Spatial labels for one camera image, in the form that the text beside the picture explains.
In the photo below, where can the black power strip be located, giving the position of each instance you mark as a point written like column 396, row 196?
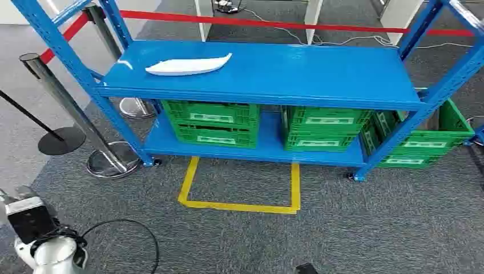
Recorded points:
column 226, row 5

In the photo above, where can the white table leg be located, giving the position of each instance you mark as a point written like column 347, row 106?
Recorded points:
column 203, row 19
column 313, row 19
column 399, row 17

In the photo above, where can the black robot foot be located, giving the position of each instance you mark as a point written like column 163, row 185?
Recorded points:
column 306, row 269

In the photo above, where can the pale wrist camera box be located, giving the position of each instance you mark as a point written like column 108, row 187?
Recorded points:
column 28, row 219

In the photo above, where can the chrome stanchion post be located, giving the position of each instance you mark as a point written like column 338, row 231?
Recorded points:
column 107, row 36
column 64, row 98

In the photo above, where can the blue metal shelf rack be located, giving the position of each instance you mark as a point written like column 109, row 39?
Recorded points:
column 264, row 72

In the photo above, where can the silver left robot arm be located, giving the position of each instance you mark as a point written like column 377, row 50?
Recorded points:
column 55, row 253

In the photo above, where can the blue metal frame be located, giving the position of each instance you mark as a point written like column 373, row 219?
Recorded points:
column 478, row 134

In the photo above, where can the red barrier belt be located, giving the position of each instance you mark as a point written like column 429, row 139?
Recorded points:
column 264, row 24
column 66, row 36

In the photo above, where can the white plastic car part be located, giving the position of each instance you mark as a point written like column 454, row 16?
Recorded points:
column 181, row 67

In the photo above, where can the green plastic crate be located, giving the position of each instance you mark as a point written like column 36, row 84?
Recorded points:
column 450, row 132
column 408, row 160
column 317, row 143
column 325, row 119
column 215, row 138
column 211, row 112

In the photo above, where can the black stanchion post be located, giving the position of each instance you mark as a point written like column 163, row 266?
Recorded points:
column 62, row 140

